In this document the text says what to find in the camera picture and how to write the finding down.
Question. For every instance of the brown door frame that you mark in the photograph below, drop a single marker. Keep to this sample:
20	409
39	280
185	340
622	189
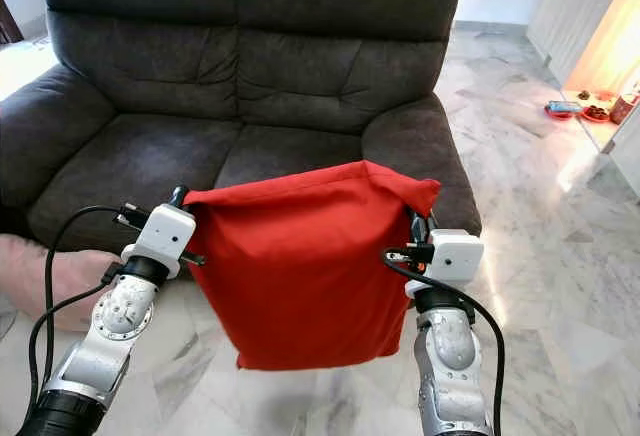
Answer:
9	24

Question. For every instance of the pink pillow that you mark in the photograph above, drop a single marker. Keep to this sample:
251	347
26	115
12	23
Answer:
50	276

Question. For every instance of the red can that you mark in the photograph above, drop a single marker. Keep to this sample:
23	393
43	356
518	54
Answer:
625	108

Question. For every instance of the red plate with dark food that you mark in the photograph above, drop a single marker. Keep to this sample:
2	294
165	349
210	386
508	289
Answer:
596	113

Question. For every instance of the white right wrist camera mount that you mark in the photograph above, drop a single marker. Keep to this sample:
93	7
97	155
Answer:
457	256

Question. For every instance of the dark grey two-seat sofa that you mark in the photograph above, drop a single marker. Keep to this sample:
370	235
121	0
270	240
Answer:
190	146

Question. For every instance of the red pillow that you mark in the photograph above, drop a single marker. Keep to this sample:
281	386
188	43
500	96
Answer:
300	276

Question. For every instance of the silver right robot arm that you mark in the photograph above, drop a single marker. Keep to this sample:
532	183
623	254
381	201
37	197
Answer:
450	356

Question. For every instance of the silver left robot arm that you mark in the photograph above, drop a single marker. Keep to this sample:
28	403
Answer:
105	346

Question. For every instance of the red plate with blue pack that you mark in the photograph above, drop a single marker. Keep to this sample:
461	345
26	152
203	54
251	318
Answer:
563	109

